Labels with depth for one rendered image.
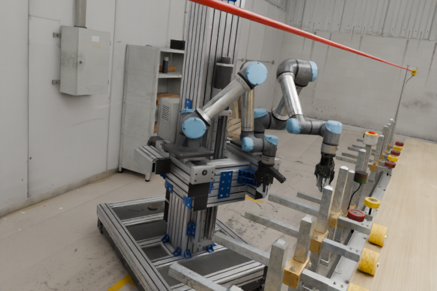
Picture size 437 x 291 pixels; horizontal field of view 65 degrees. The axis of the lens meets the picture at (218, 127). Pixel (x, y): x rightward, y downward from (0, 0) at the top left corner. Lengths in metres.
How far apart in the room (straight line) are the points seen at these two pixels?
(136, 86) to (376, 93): 6.82
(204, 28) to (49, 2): 1.71
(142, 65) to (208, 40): 2.01
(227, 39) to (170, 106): 0.58
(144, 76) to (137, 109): 0.40
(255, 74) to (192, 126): 0.41
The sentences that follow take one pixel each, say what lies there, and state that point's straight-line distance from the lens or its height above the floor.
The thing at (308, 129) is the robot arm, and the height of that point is 1.28.
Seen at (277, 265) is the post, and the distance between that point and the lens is 0.97.
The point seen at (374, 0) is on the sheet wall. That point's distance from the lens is 9.74.
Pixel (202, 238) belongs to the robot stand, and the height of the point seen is 0.38.
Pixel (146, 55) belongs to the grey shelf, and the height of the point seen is 1.45.
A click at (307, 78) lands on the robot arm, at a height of 1.51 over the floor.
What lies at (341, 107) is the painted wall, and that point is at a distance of 9.65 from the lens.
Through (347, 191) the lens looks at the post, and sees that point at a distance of 1.90.
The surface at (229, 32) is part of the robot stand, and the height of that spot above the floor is 1.72.
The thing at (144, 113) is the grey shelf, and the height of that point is 0.81.
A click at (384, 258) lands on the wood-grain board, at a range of 1.57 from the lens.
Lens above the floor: 1.60
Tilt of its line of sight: 12 degrees down
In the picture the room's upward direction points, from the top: 7 degrees clockwise
